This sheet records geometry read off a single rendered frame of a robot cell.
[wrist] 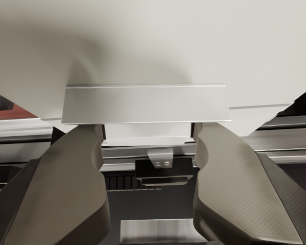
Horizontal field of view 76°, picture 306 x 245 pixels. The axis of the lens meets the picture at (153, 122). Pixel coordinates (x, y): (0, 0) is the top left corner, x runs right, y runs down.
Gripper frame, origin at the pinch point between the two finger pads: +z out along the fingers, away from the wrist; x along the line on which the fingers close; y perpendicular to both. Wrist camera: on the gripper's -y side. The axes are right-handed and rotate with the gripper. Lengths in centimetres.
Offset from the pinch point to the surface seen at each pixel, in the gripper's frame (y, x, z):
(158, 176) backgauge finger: 23.5, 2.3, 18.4
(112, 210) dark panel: 54, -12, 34
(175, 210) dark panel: 53, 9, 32
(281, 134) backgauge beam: 19.2, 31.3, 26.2
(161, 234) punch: 13.9, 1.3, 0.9
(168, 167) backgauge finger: 22.1, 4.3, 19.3
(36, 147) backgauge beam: 24.3, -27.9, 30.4
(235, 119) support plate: 1.9, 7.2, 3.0
